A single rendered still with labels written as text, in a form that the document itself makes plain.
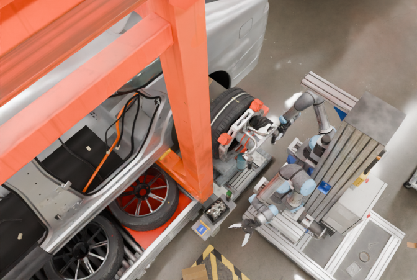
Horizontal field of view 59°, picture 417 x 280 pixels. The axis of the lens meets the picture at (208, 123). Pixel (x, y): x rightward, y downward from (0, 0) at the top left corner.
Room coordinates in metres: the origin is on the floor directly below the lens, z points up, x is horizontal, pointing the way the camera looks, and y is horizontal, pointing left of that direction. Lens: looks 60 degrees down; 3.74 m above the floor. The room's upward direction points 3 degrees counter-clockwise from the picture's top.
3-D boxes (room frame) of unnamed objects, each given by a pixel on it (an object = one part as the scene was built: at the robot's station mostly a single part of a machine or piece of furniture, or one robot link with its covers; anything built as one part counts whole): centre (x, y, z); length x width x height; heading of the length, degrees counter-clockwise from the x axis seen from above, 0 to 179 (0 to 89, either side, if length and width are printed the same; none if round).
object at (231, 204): (0.91, 0.00, 0.44); 0.43 x 0.17 x 0.03; 135
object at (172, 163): (1.35, 0.33, 0.69); 0.52 x 0.17 x 0.35; 45
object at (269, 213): (0.70, -0.39, 1.21); 0.11 x 0.08 x 0.09; 122
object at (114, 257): (0.67, 1.16, 0.39); 0.66 x 0.66 x 0.24
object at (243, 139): (1.46, -0.34, 0.85); 0.21 x 0.14 x 0.14; 45
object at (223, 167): (1.63, -0.17, 0.32); 0.40 x 0.30 x 0.28; 135
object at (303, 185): (0.84, -0.61, 1.19); 0.15 x 0.12 x 0.55; 32
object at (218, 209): (0.93, -0.03, 0.51); 0.20 x 0.14 x 0.13; 126
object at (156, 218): (1.18, 0.66, 0.39); 0.66 x 0.66 x 0.24
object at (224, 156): (1.51, -0.29, 0.85); 0.54 x 0.07 x 0.54; 135
